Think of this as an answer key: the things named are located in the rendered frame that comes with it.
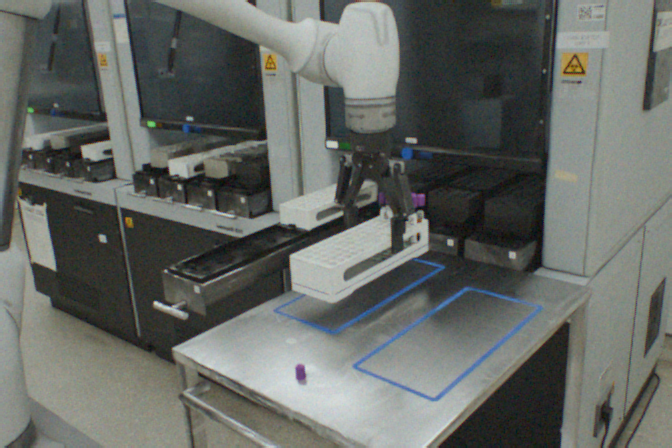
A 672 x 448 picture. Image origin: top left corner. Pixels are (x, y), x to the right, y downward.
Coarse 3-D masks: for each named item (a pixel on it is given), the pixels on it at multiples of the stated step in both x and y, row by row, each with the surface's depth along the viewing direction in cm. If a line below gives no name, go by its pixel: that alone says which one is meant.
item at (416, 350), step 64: (448, 256) 131; (256, 320) 107; (320, 320) 106; (384, 320) 105; (448, 320) 104; (512, 320) 103; (576, 320) 115; (192, 384) 101; (256, 384) 89; (320, 384) 88; (384, 384) 87; (448, 384) 86; (576, 384) 118
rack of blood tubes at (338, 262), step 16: (368, 224) 122; (384, 224) 122; (416, 224) 121; (336, 240) 115; (352, 240) 114; (368, 240) 114; (384, 240) 113; (416, 240) 123; (304, 256) 108; (320, 256) 108; (336, 256) 108; (352, 256) 106; (368, 256) 109; (384, 256) 118; (400, 256) 117; (416, 256) 121; (304, 272) 106; (320, 272) 104; (336, 272) 103; (352, 272) 114; (368, 272) 110; (384, 272) 114; (304, 288) 107; (320, 288) 105; (336, 288) 104; (352, 288) 107
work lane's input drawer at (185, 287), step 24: (360, 216) 166; (240, 240) 149; (264, 240) 151; (288, 240) 146; (312, 240) 152; (192, 264) 132; (216, 264) 137; (240, 264) 135; (264, 264) 140; (288, 264) 146; (168, 288) 134; (192, 288) 129; (216, 288) 129; (240, 288) 135; (168, 312) 129
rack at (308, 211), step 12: (324, 192) 167; (360, 192) 167; (372, 192) 172; (288, 204) 158; (300, 204) 157; (312, 204) 157; (324, 204) 156; (336, 204) 160; (360, 204) 168; (288, 216) 156; (300, 216) 153; (312, 216) 153; (324, 216) 165; (336, 216) 160; (312, 228) 153
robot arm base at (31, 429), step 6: (30, 420) 94; (30, 426) 94; (24, 432) 92; (30, 432) 93; (36, 432) 96; (42, 432) 97; (18, 438) 90; (24, 438) 91; (30, 438) 93; (36, 438) 95; (42, 438) 95; (48, 438) 96; (12, 444) 89; (18, 444) 90; (24, 444) 91; (30, 444) 93; (36, 444) 94; (42, 444) 94; (48, 444) 94; (54, 444) 95; (60, 444) 95
